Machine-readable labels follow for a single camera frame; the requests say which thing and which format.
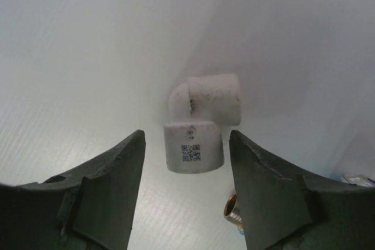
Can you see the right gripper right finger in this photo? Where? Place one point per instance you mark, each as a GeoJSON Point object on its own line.
{"type": "Point", "coordinates": [283, 206]}

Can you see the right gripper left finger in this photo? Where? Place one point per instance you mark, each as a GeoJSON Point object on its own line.
{"type": "Point", "coordinates": [90, 206]}

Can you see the blue water faucet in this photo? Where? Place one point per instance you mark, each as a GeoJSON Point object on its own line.
{"type": "Point", "coordinates": [232, 211]}

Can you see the white pipe elbow fitting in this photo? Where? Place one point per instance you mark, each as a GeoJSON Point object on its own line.
{"type": "Point", "coordinates": [198, 109]}

